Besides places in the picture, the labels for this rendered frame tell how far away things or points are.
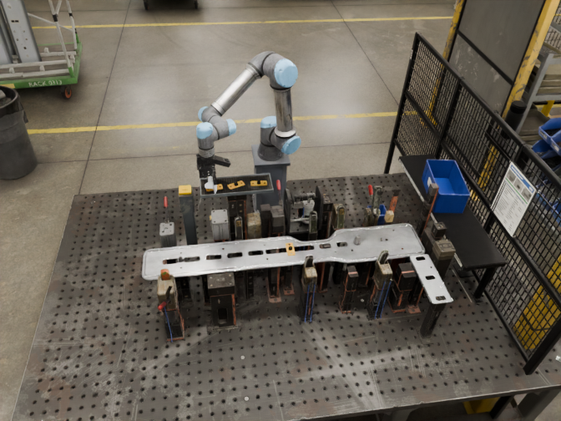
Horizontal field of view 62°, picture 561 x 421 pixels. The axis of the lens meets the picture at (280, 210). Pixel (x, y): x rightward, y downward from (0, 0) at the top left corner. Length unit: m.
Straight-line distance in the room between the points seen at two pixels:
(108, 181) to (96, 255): 1.74
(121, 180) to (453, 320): 3.08
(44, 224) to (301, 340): 2.58
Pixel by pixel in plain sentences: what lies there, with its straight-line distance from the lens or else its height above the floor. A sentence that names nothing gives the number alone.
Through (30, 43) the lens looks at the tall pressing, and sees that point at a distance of 6.06.
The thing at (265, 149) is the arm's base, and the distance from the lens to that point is 2.65.
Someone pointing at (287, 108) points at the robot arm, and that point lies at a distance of 2.38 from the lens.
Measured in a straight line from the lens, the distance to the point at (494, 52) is 4.34.
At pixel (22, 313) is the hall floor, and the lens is 3.66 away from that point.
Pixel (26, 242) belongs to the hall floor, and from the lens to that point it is 4.13.
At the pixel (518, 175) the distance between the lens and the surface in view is 2.35.
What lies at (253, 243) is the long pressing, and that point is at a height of 1.00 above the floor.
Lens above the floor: 2.68
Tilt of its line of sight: 42 degrees down
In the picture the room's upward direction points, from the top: 2 degrees clockwise
